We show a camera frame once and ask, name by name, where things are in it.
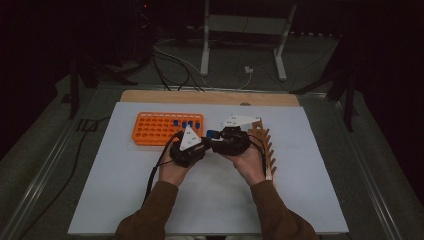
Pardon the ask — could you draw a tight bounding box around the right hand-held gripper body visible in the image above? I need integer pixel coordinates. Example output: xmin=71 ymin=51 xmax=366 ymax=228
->
xmin=212 ymin=115 xmax=262 ymax=157

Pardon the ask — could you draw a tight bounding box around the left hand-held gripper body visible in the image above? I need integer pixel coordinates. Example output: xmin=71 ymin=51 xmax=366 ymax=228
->
xmin=169 ymin=130 xmax=211 ymax=168

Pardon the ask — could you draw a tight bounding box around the wooden tube rack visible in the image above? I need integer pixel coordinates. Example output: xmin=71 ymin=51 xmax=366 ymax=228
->
xmin=248 ymin=119 xmax=278 ymax=185

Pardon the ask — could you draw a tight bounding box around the orange plastic tube rack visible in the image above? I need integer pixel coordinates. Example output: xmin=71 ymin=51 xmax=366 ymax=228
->
xmin=131 ymin=111 xmax=205 ymax=148

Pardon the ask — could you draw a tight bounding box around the person's left hand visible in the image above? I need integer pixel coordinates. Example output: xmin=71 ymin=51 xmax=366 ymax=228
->
xmin=158 ymin=151 xmax=194 ymax=187

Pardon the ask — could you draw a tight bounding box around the person's right hand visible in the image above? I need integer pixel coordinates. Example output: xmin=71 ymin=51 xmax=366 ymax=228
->
xmin=229 ymin=144 xmax=268 ymax=187

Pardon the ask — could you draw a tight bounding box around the white table mat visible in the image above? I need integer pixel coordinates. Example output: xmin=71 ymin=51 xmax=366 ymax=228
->
xmin=67 ymin=101 xmax=350 ymax=236

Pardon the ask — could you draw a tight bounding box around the black tripod stand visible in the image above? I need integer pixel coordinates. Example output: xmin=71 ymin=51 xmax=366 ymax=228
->
xmin=289 ymin=33 xmax=360 ymax=133

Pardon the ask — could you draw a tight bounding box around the dark equipment rack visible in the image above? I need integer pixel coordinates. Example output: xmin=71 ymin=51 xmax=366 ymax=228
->
xmin=132 ymin=0 xmax=158 ymax=66

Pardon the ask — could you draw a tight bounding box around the right hand-held gripper black cable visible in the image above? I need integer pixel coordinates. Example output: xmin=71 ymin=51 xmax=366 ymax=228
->
xmin=248 ymin=136 xmax=270 ymax=178

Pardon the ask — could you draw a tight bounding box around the hand-held gripper black cable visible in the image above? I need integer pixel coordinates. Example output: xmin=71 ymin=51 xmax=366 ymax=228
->
xmin=248 ymin=136 xmax=270 ymax=178
xmin=142 ymin=131 xmax=184 ymax=207

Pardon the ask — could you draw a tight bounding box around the left hand-held gripper black cable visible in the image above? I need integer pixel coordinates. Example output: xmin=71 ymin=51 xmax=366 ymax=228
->
xmin=142 ymin=131 xmax=184 ymax=207

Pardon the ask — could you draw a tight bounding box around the white floor cable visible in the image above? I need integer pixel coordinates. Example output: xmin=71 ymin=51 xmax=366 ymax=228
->
xmin=152 ymin=44 xmax=253 ymax=91

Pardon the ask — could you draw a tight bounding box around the black floor cable bundle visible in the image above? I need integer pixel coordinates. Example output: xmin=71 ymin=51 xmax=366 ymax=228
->
xmin=150 ymin=49 xmax=205 ymax=93

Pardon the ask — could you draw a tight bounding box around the white metal stand frame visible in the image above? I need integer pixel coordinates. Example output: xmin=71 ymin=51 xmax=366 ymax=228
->
xmin=199 ymin=0 xmax=298 ymax=82

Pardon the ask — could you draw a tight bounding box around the long black floor cable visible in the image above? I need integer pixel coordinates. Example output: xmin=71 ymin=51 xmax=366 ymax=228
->
xmin=16 ymin=115 xmax=112 ymax=240

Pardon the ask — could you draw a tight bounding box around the metal floor rail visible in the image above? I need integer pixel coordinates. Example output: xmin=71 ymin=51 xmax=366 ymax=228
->
xmin=328 ymin=98 xmax=406 ymax=240
xmin=0 ymin=84 xmax=101 ymax=240

